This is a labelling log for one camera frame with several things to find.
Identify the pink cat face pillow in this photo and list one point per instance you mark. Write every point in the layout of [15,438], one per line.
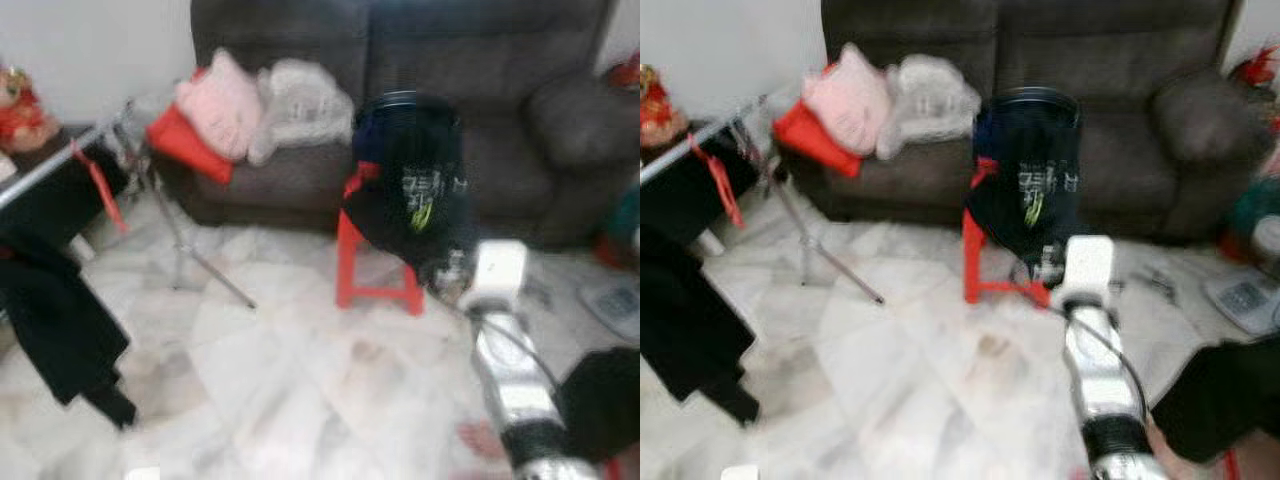
[220,105]
[848,100]

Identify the grey plush toy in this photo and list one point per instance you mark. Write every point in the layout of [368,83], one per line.
[300,105]
[930,100]

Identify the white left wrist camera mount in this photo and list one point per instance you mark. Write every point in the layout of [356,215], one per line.
[142,474]
[738,473]

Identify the red cushion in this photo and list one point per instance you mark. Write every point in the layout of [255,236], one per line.
[185,145]
[815,140]

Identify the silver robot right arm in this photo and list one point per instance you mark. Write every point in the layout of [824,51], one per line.
[515,380]
[1095,370]

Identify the red empty clothes hanger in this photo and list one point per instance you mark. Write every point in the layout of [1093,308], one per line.
[722,185]
[100,190]

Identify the black garment white green print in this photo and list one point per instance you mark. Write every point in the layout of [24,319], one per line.
[430,230]
[1010,215]

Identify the red plastic stool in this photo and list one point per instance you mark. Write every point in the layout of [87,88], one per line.
[347,260]
[972,255]

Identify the dark grey sofa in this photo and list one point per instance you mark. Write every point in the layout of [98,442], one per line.
[1130,60]
[500,60]

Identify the black TV stand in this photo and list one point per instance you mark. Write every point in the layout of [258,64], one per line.
[60,210]
[690,200]

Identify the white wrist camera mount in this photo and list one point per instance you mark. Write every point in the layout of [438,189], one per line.
[738,473]
[1088,265]
[497,270]
[142,474]

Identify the silver metal clothes rail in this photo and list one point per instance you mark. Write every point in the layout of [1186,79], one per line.
[50,166]
[700,140]

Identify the white bathroom scale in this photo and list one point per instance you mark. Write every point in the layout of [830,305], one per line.
[615,305]
[1245,298]

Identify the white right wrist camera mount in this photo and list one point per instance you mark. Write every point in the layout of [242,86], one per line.
[1088,265]
[497,270]

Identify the red fortune god statue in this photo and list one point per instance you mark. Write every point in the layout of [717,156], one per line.
[20,115]
[655,110]

